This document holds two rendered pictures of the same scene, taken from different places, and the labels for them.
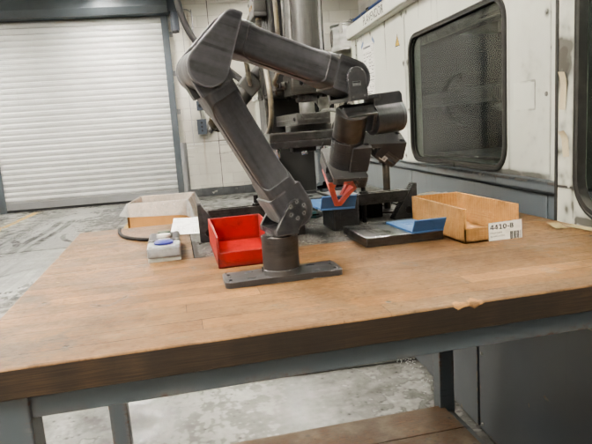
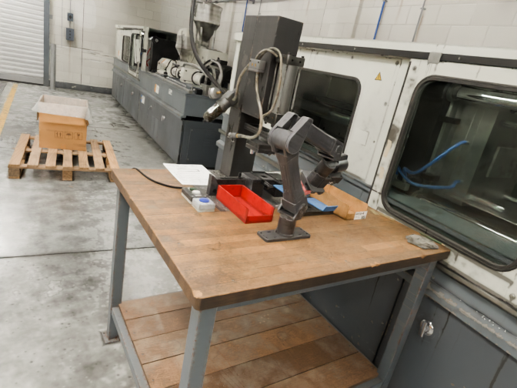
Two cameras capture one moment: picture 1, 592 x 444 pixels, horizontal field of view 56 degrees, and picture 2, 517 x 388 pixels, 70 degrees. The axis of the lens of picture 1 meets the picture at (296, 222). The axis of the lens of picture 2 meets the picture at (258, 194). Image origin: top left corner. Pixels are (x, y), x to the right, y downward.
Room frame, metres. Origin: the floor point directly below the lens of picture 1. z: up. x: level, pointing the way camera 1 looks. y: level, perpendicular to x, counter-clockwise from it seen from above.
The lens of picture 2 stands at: (-0.13, 0.63, 1.45)
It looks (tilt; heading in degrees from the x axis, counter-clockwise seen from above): 19 degrees down; 336
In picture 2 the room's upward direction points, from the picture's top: 12 degrees clockwise
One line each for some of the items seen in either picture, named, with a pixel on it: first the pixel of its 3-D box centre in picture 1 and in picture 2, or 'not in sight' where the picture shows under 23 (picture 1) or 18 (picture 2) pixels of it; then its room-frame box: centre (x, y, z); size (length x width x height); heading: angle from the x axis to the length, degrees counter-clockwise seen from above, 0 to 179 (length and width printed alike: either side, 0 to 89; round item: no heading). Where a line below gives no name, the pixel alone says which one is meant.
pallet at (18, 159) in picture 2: not in sight; (67, 156); (4.42, 1.04, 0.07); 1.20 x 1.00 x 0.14; 5
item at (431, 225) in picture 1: (414, 220); (320, 202); (1.20, -0.26, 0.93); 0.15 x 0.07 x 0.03; 13
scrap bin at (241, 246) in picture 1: (240, 238); (244, 202); (1.16, 0.12, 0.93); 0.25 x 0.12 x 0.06; 12
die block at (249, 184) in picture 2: (314, 214); (263, 185); (1.36, -0.05, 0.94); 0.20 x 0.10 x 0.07; 102
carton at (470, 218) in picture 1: (462, 217); (338, 202); (1.23, -0.37, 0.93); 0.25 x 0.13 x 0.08; 12
